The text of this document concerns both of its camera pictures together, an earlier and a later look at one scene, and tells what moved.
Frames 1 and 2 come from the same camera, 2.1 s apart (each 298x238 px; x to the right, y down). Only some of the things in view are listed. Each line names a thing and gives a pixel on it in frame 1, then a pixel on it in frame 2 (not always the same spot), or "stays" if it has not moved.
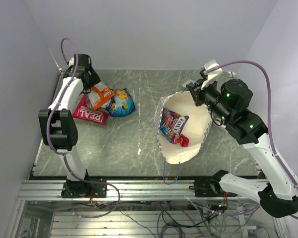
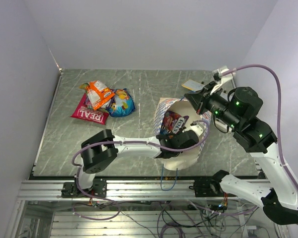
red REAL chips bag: (83, 111) stays
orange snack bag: (99, 94) stays
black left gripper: (95, 78) -> (179, 132)
